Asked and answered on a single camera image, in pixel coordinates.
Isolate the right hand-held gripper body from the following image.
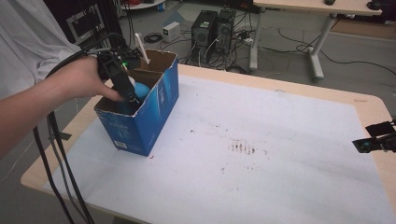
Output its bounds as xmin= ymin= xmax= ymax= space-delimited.
xmin=376 ymin=119 xmax=396 ymax=153

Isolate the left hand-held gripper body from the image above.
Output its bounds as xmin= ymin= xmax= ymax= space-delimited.
xmin=92 ymin=46 xmax=145 ymax=84

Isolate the blue bottle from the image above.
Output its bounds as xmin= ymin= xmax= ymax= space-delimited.
xmin=120 ymin=81 xmax=152 ymax=115

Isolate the blue cardboard box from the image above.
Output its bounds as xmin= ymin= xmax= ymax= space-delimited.
xmin=93 ymin=49 xmax=180 ymax=158

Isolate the person's left hand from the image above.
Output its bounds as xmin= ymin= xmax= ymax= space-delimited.
xmin=46 ymin=55 xmax=126 ymax=103

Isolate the white plastic stick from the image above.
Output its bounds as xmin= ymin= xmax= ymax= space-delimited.
xmin=134 ymin=33 xmax=151 ymax=65

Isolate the black metal rack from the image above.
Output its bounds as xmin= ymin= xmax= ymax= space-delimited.
xmin=42 ymin=0 xmax=126 ymax=51

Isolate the small white box device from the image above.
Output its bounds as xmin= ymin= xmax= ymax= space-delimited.
xmin=162 ymin=21 xmax=182 ymax=43

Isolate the person's white shirt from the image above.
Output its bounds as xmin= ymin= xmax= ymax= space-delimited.
xmin=0 ymin=0 xmax=82 ymax=101

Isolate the black computer tower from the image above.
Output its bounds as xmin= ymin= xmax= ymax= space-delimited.
xmin=214 ymin=8 xmax=241 ymax=53
xmin=191 ymin=9 xmax=219 ymax=49

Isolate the wooden table with white legs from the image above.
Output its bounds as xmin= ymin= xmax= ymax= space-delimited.
xmin=248 ymin=0 xmax=383 ymax=83

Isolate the coiled black cable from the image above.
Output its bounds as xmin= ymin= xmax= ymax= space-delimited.
xmin=143 ymin=32 xmax=163 ymax=44

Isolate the long black floor cable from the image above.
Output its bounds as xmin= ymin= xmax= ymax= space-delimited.
xmin=261 ymin=27 xmax=396 ymax=77

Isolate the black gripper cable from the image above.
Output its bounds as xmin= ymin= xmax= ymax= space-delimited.
xmin=32 ymin=125 xmax=76 ymax=224
xmin=46 ymin=32 xmax=127 ymax=224

